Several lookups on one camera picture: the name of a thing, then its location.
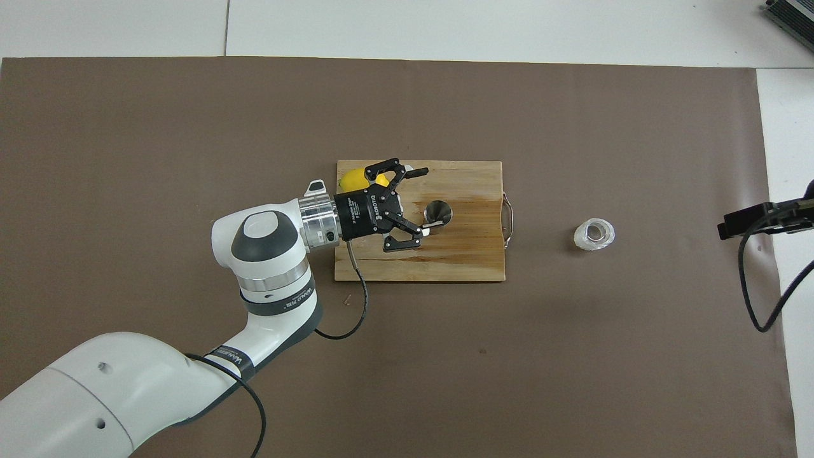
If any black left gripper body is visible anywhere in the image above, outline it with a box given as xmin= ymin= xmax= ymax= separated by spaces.
xmin=335 ymin=188 xmax=403 ymax=241

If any steel double jigger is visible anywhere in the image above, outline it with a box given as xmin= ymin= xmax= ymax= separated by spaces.
xmin=422 ymin=200 xmax=454 ymax=230

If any yellow lemon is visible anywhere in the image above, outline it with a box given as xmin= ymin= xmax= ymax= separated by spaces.
xmin=339 ymin=169 xmax=390 ymax=193

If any wooden cutting board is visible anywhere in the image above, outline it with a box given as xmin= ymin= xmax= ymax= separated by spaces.
xmin=335 ymin=160 xmax=514 ymax=283

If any grey ribbed device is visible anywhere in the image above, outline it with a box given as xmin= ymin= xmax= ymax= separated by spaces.
xmin=763 ymin=0 xmax=814 ymax=45

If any brown table mat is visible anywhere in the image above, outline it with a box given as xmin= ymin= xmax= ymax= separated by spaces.
xmin=0 ymin=56 xmax=799 ymax=458

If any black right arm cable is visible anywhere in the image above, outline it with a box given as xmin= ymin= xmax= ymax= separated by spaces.
xmin=738 ymin=216 xmax=814 ymax=333

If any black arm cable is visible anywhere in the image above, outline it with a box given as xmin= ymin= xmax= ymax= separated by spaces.
xmin=184 ymin=240 xmax=369 ymax=458
xmin=738 ymin=216 xmax=814 ymax=333

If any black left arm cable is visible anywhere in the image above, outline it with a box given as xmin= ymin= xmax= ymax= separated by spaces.
xmin=184 ymin=240 xmax=369 ymax=458

